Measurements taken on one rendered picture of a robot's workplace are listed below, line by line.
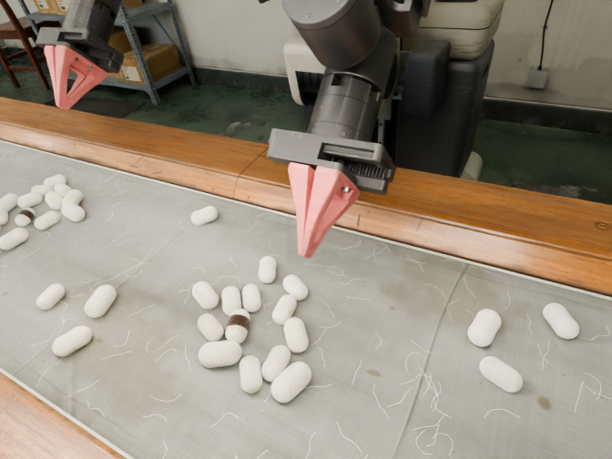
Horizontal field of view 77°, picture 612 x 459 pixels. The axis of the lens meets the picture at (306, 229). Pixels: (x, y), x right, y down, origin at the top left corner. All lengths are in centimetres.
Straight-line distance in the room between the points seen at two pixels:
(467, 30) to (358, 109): 77
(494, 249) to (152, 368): 35
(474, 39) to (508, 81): 127
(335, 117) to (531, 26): 198
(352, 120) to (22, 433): 35
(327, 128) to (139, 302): 27
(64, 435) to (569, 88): 230
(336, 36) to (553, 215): 30
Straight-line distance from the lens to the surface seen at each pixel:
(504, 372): 35
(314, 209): 31
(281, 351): 34
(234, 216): 51
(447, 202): 47
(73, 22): 67
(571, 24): 226
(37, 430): 38
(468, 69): 111
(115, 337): 43
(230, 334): 36
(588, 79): 234
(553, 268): 45
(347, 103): 33
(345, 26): 30
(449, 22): 109
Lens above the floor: 105
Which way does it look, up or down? 42 degrees down
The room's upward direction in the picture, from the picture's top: 8 degrees counter-clockwise
